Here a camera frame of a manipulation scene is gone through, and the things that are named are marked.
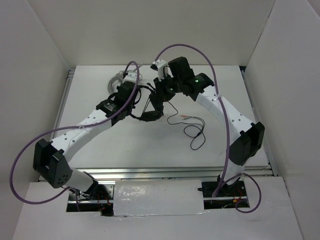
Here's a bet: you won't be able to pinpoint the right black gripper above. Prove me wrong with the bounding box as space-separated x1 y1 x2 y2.
153 72 182 102

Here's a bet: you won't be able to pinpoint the black headphones with cable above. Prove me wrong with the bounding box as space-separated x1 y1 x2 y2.
129 84 207 151

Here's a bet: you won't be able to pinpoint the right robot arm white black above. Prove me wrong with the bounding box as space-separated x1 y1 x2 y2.
150 56 265 196

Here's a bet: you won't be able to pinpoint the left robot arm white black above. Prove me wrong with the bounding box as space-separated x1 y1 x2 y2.
33 81 164 200

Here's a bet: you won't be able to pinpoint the grey white headphone stand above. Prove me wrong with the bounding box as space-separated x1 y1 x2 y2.
107 64 145 94

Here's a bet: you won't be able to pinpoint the white taped cover plate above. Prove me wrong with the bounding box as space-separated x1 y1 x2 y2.
113 179 205 217

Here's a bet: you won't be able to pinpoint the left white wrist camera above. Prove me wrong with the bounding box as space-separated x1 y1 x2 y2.
119 71 142 83

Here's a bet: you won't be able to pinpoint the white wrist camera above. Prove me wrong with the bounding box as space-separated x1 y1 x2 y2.
119 71 142 83
150 59 169 82

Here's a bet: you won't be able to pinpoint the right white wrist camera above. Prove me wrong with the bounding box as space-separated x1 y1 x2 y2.
150 59 169 82

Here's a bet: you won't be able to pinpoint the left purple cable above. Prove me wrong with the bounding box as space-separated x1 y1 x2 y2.
9 60 141 206

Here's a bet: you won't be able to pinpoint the purple cable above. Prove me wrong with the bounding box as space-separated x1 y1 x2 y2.
154 43 262 214
9 60 141 206

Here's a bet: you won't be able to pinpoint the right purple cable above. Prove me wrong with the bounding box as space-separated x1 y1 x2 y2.
154 43 262 214

